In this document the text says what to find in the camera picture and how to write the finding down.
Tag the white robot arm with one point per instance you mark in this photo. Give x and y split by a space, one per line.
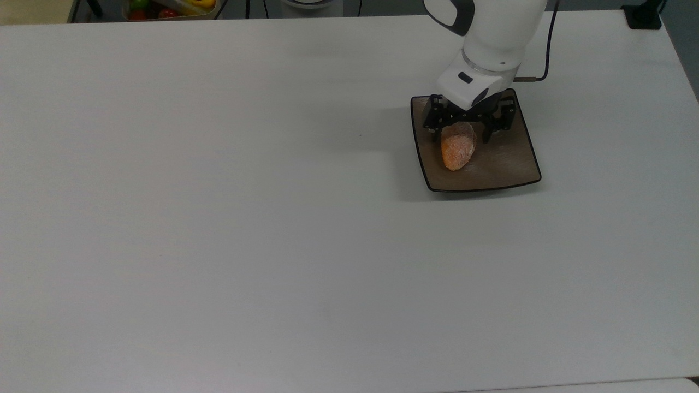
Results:
497 38

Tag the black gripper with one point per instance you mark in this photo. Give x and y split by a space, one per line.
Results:
469 115

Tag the black stand base clamp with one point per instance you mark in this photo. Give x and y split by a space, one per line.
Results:
643 16

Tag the basket of toy fruit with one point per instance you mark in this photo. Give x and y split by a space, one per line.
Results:
169 8

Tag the square brown ceramic plate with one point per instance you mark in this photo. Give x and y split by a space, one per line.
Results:
502 164

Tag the black camera stand pole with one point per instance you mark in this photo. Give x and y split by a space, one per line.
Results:
94 6

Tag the orange sugared bread roll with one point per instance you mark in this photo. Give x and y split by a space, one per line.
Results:
457 150

